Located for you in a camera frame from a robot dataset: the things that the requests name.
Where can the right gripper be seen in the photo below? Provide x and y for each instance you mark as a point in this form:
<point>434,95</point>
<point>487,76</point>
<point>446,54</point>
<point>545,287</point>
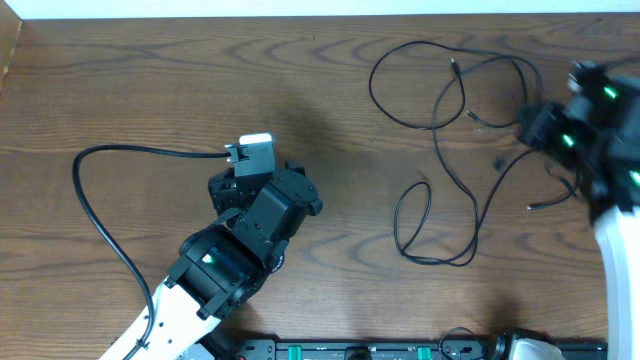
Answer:
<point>553,118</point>

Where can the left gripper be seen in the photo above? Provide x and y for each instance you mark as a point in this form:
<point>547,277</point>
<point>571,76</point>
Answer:
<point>235,191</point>

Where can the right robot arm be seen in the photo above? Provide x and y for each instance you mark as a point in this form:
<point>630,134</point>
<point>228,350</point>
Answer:
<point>596,136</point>

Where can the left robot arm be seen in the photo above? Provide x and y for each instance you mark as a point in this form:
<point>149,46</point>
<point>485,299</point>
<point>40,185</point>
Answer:
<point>221,266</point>

